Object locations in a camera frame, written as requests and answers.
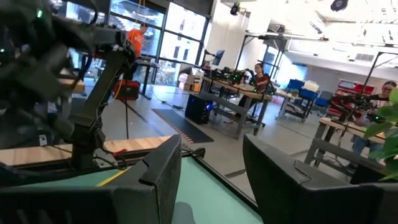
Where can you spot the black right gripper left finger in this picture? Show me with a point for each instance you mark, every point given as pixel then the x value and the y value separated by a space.
pixel 149 193

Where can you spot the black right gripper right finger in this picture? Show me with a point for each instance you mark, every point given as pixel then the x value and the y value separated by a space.
pixel 280 193

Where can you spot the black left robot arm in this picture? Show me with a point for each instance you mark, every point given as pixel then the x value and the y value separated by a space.
pixel 102 81

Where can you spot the grey workbench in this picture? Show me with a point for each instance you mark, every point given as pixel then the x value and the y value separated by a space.
pixel 230 90
pixel 329 146

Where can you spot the black hazard-striped floor mat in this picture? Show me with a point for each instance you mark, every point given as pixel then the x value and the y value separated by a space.
pixel 186 126

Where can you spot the black computer tower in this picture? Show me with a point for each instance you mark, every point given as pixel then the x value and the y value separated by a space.
pixel 197 109

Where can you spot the red case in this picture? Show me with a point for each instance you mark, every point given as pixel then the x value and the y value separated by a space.
pixel 126 90

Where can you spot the blue storage bins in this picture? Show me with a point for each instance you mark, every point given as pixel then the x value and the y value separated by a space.
pixel 295 85

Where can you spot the person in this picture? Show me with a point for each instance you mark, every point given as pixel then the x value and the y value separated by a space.
pixel 384 99
pixel 260 81
pixel 136 40

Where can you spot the cardboard boxes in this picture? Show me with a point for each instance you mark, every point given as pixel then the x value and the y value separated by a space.
pixel 188 82

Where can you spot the green leafy small tree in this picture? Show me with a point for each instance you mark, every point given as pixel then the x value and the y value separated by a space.
pixel 384 137

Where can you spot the red storage bins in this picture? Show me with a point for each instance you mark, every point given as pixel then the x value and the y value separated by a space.
pixel 354 88

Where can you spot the blue-screen monitor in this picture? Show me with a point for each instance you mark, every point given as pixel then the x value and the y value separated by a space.
pixel 218 57

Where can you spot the black table frame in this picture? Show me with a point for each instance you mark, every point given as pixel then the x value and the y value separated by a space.
pixel 217 180

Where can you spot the black background frame stand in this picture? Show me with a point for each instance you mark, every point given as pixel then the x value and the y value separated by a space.
pixel 241 53
pixel 371 68

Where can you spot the black ceiling-hung camera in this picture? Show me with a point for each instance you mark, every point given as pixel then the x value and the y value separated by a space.
pixel 339 4
pixel 235 8

